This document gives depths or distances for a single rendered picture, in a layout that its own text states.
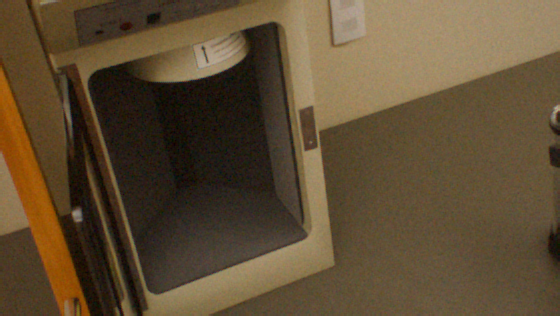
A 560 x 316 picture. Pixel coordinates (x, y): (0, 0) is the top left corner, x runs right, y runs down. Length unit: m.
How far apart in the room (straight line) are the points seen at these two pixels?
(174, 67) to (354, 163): 0.57
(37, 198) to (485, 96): 1.03
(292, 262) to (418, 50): 0.65
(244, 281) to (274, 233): 0.09
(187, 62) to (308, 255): 0.38
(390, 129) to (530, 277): 0.49
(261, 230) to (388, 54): 0.58
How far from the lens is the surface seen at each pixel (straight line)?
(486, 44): 1.81
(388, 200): 1.41
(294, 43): 1.06
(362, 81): 1.67
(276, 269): 1.23
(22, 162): 0.93
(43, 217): 0.96
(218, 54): 1.05
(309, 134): 1.12
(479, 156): 1.52
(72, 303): 0.90
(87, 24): 0.90
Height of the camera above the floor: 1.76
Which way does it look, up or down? 32 degrees down
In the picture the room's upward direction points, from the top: 9 degrees counter-clockwise
